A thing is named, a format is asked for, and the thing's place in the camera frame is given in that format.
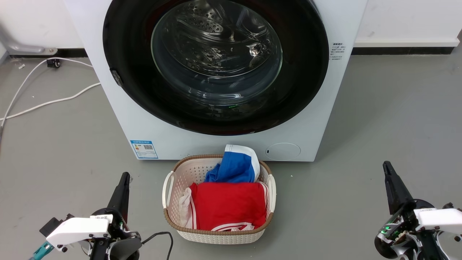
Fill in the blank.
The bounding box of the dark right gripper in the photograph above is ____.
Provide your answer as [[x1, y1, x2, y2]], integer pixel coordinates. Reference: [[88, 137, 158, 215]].
[[374, 161, 452, 260]]

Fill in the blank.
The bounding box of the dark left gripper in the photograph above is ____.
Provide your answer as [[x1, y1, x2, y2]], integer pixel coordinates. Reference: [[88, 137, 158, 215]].
[[90, 172, 142, 260]]

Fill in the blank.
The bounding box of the black round washer door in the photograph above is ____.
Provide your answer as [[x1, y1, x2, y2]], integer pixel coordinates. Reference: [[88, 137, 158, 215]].
[[103, 0, 330, 136]]

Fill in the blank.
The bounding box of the white front-load washing machine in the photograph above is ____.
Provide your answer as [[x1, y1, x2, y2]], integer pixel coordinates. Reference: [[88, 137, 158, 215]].
[[64, 0, 369, 162]]

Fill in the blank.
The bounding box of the blue energy label sticker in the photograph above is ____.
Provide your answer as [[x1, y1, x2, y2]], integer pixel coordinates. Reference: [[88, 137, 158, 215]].
[[130, 140, 158, 160]]

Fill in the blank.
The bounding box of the white cloth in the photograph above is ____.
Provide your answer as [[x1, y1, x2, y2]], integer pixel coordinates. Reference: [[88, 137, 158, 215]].
[[179, 187, 193, 228]]

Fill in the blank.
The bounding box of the cream plastic laundry basket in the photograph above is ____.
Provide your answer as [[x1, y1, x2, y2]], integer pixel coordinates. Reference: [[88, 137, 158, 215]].
[[162, 154, 277, 245]]

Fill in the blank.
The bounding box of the red garment with white stripes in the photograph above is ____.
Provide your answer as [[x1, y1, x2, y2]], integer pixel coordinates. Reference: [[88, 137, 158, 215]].
[[189, 182, 269, 231]]

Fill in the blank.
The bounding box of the blue and white garment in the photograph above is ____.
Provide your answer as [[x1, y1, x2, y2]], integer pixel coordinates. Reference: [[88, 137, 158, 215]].
[[204, 144, 260, 183]]

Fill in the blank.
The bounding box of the round white filter cover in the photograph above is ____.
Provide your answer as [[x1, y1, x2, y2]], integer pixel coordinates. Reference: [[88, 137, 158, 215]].
[[266, 143, 301, 161]]

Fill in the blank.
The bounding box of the steel washer drum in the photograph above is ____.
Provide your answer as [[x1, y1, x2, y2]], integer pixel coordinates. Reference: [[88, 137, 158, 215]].
[[152, 0, 283, 105]]

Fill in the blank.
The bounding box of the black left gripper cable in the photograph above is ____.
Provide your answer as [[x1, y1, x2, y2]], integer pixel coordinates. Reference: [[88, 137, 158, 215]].
[[141, 231, 174, 260]]

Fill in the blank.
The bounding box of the white floor cable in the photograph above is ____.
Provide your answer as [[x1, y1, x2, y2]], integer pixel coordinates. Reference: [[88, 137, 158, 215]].
[[0, 82, 101, 121], [0, 57, 94, 138]]

